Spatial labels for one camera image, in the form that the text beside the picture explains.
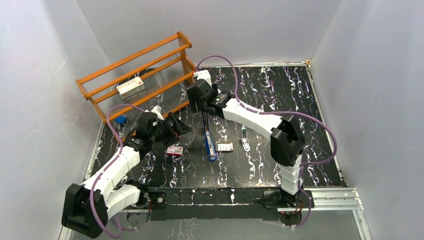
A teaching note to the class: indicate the aluminium frame rail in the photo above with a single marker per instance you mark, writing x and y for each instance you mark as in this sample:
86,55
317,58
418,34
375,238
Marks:
331,199

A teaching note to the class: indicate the wrist white camera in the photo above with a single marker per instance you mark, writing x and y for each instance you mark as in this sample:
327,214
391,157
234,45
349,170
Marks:
158,111
203,75

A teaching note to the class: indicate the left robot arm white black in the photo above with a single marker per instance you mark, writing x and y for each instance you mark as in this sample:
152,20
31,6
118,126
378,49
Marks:
89,206

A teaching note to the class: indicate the small blue object under shelf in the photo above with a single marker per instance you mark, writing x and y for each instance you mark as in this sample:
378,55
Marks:
121,120

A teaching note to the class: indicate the orange wooden shelf rack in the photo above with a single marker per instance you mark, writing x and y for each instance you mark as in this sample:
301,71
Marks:
164,67

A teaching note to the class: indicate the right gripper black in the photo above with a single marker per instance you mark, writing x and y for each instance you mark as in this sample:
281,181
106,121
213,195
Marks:
192,100

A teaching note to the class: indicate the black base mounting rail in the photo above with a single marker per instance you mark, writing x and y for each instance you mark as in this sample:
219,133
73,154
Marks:
217,203

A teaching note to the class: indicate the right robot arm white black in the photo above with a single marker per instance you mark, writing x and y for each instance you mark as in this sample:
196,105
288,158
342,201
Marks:
285,137

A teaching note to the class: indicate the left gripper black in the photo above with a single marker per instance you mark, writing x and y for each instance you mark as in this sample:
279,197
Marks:
173,124

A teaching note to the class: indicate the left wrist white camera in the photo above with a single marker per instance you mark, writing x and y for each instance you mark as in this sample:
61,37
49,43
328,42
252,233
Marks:
158,111

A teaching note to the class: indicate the white box on shelf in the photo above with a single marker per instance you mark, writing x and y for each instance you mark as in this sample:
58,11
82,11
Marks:
130,87

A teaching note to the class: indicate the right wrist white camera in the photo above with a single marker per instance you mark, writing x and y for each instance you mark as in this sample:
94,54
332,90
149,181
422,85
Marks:
203,75

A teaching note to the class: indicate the red white staple box sleeve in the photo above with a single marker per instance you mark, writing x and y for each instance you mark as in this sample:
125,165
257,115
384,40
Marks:
175,151

